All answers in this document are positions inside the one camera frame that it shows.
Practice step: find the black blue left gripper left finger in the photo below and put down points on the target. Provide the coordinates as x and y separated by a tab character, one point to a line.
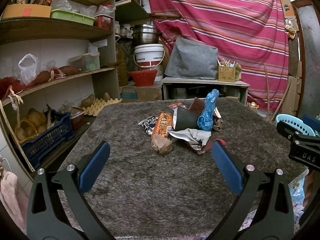
46	218

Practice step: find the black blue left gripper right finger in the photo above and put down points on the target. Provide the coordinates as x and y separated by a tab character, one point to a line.
263	206

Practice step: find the white paper bag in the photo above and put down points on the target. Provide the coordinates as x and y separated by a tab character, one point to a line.
194	137

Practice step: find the black ribbed paper cup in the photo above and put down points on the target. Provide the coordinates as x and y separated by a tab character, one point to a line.
184	119

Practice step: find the orange snack wrapper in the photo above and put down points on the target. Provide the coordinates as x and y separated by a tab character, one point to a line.
163	125

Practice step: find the clear orange snack bag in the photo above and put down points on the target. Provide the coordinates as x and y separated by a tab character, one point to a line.
175	105

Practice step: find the light blue plastic basket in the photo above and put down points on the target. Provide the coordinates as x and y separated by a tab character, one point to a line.
296	123

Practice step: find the pink towel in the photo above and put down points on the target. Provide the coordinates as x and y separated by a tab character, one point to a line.
14	200

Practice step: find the straw broom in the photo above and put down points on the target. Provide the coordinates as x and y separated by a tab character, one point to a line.
269	116

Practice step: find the cooking oil bottle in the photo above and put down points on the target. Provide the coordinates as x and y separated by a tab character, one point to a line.
253	105

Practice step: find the dark blue plastic crate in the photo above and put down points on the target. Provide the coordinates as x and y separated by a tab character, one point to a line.
35	149

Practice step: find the grey shaggy table mat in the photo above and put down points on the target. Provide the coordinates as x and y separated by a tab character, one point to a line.
141	194

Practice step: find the blue crushed plastic bottle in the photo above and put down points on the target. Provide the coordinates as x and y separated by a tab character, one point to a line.
205	121

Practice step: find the yellow egg tray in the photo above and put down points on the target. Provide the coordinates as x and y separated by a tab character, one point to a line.
98	104

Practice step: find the woven chopstick holder box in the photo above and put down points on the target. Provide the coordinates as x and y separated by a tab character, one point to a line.
226	74

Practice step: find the brown crumpled paper ball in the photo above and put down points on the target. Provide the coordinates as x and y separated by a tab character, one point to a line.
161	144

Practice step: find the black white noodle packet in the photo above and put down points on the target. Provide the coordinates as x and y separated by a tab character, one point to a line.
148	124

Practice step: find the cardboard box with blue label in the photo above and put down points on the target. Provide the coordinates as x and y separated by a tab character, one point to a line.
132	93

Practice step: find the white plastic bag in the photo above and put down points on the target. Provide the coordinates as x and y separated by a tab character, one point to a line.
29	68

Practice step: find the red striped curtain cloth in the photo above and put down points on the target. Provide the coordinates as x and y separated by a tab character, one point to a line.
247	32

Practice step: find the grey low shelf table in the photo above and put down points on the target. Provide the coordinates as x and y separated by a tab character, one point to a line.
183	88

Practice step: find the grey felt cover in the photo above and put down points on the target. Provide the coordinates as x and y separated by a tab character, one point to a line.
191	59

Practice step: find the clear lidded plastic container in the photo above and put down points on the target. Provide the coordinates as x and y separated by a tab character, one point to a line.
86	62

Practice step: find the red plastic basket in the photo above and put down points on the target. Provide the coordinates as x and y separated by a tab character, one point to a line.
144	78

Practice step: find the wooden shelf unit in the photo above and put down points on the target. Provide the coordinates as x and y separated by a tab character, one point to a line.
53	41

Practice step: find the white plastic bucket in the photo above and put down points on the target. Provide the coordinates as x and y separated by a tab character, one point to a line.
149	55

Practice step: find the small red basket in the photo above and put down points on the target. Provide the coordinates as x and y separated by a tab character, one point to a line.
103	21

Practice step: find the stainless steel pot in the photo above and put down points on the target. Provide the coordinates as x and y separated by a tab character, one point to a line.
144	34

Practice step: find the green plastic tray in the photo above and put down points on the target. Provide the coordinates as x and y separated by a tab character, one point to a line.
72	16

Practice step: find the yellow cardboard box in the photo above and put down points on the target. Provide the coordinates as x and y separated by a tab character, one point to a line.
26	10

